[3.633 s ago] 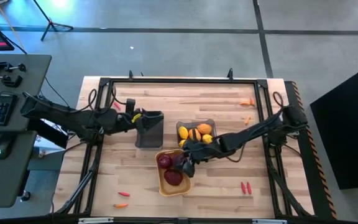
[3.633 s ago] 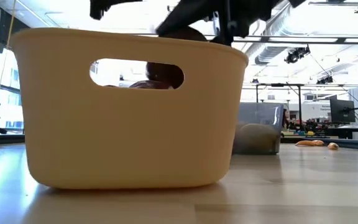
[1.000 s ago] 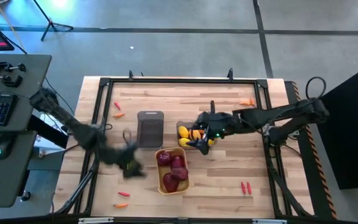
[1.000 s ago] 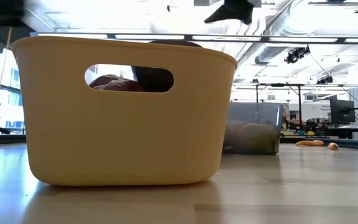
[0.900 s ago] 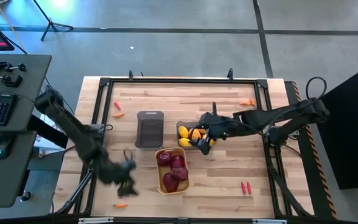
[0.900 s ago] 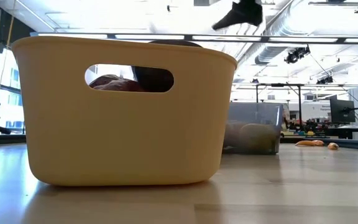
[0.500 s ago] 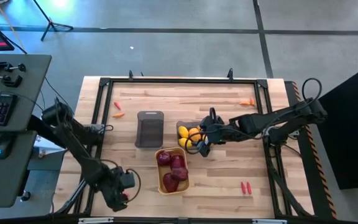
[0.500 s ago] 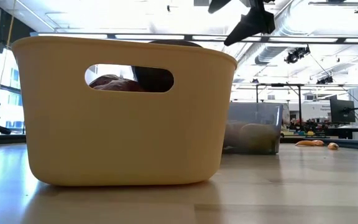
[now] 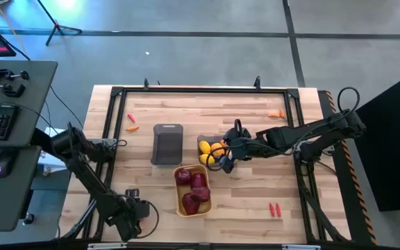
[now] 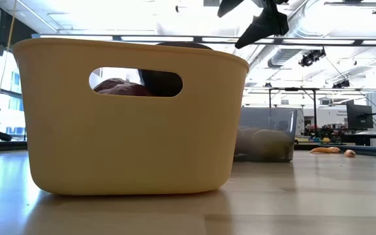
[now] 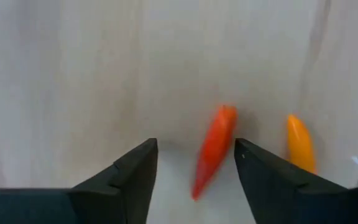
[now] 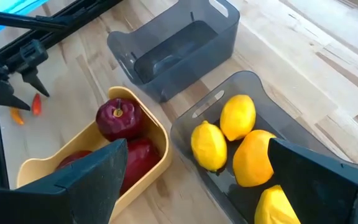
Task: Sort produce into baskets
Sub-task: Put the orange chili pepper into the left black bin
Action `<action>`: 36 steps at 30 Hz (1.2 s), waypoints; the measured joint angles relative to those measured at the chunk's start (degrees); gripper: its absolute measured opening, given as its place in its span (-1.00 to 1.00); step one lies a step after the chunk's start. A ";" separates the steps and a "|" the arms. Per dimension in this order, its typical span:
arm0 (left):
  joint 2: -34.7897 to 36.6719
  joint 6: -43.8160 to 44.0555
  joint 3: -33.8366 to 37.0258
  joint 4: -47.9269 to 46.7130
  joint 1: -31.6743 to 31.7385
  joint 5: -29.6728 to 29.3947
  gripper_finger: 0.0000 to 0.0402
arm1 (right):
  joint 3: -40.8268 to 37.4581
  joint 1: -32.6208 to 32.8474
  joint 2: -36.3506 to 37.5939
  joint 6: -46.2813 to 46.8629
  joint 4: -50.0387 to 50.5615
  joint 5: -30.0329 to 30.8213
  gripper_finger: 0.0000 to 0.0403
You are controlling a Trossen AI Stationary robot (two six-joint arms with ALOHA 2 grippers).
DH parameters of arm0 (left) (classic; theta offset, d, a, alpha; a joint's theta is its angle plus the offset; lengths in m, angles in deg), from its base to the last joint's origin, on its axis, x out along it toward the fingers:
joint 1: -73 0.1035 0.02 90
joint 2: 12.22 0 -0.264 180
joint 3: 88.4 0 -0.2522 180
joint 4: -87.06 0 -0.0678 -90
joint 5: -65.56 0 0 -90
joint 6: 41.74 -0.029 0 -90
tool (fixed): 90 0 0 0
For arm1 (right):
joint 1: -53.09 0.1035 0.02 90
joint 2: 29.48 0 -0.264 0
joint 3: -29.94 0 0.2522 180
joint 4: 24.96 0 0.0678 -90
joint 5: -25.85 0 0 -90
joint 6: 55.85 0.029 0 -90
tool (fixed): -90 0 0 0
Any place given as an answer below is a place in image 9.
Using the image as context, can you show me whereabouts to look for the grey translucent plastic basket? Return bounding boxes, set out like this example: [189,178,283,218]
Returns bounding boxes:
[196,134,234,166]
[150,123,184,167]

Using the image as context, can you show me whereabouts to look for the yellow plastic basket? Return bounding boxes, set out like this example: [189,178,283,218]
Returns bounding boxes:
[172,163,213,218]

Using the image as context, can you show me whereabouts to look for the orange black hazard tape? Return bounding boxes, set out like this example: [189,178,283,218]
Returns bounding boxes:
[324,90,378,246]

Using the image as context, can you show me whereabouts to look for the black computer mouse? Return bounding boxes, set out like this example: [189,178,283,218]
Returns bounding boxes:
[0,151,17,180]

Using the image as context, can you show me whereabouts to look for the black divider panel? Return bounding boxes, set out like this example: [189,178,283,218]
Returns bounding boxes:
[354,67,400,213]

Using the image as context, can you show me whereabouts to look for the black clamp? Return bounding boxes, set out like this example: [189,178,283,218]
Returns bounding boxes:
[0,68,31,83]
[0,80,26,99]

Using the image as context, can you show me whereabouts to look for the black tripod stand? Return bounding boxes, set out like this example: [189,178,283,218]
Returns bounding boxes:
[35,0,83,47]

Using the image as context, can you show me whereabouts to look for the tan wooden stick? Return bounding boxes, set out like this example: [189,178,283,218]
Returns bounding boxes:
[0,0,31,60]

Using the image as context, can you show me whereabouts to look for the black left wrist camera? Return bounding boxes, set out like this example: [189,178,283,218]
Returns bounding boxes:
[139,200,151,219]

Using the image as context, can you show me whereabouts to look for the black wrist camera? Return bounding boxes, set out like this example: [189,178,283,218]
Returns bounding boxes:
[139,200,151,219]
[220,155,236,174]

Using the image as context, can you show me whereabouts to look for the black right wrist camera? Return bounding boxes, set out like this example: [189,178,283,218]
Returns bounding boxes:
[220,155,236,174]

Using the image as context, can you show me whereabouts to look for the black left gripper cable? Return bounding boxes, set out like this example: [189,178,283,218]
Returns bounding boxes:
[137,199,160,240]

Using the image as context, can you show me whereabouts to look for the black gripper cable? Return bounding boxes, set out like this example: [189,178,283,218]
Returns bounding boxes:
[137,199,160,240]
[205,145,232,173]

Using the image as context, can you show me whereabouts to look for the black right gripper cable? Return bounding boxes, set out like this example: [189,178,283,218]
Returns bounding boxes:
[205,145,232,173]

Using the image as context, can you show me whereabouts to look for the silver frame bracket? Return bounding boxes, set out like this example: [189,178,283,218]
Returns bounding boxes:
[281,244,322,250]
[87,242,128,250]

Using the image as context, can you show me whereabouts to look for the black aluminium table frame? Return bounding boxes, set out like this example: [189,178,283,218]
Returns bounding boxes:
[58,76,353,250]

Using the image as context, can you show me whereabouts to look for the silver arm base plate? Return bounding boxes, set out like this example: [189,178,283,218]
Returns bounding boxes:
[87,137,118,146]

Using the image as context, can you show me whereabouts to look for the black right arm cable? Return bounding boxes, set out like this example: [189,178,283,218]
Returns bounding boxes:
[336,86,361,113]

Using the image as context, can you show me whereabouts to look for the black desk cable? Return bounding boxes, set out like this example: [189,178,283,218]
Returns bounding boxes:
[49,85,85,130]

